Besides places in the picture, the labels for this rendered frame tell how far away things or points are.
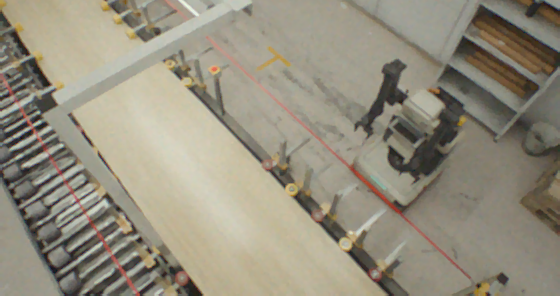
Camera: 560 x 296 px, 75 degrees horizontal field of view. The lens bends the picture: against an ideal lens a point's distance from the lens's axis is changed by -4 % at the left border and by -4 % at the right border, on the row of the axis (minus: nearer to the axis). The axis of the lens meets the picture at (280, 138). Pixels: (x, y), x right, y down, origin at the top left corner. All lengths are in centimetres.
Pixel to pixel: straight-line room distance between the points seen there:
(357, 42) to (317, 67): 67
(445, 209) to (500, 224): 52
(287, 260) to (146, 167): 116
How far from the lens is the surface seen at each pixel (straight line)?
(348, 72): 448
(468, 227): 388
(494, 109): 457
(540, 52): 406
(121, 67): 116
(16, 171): 327
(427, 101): 260
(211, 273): 243
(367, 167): 348
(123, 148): 293
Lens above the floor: 325
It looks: 58 degrees down
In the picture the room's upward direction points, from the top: 3 degrees clockwise
